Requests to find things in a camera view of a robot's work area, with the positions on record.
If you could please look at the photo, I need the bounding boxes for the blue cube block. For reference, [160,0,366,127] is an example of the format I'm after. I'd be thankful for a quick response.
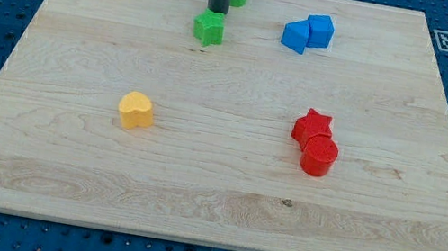
[280,20,310,55]

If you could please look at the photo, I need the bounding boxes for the red star block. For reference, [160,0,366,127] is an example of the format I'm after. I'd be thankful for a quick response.
[291,108,333,150]

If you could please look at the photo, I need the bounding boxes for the yellow heart block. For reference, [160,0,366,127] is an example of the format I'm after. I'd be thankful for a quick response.
[118,91,154,129]

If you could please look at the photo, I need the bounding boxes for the green star block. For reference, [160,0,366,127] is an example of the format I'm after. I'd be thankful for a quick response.
[193,9,225,47]

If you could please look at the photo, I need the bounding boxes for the blue pentagon block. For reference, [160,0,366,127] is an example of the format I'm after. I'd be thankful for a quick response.
[307,14,335,49]

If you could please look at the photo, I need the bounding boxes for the light wooden board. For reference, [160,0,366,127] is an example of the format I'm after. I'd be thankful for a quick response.
[0,0,448,251]

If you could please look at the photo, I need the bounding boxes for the red cylinder block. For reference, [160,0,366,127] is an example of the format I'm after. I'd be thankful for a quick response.
[300,136,339,177]

